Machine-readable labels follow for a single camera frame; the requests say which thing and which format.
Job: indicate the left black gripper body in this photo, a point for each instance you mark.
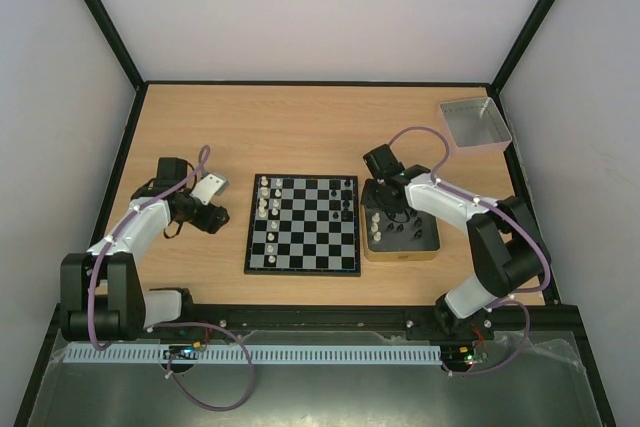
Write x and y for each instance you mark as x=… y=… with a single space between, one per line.
x=207 y=223

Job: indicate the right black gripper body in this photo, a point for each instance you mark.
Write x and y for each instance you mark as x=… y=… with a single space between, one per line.
x=382 y=195

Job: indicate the metal tin tray with pieces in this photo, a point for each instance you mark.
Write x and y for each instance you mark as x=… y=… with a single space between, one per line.
x=399 y=247

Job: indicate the black white chess board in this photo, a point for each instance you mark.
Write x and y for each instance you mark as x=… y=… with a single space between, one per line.
x=291 y=219

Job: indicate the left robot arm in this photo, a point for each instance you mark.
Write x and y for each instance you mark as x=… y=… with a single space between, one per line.
x=101 y=297

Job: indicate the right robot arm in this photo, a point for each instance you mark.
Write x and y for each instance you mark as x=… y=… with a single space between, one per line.
x=506 y=247

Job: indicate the empty metal tin box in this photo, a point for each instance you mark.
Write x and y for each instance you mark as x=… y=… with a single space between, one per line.
x=473 y=126

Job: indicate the metal sheet front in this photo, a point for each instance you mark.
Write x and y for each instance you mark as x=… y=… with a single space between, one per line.
x=315 y=379

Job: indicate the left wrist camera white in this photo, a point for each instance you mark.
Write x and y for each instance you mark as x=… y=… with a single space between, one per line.
x=208 y=187

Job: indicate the black aluminium frame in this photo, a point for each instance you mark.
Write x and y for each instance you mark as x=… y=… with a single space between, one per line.
x=66 y=96

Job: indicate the black mounting rail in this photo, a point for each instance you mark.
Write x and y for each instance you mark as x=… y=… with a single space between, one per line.
x=415 y=323

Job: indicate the grey slotted cable duct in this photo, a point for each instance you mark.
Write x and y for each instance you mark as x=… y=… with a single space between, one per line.
x=250 y=353

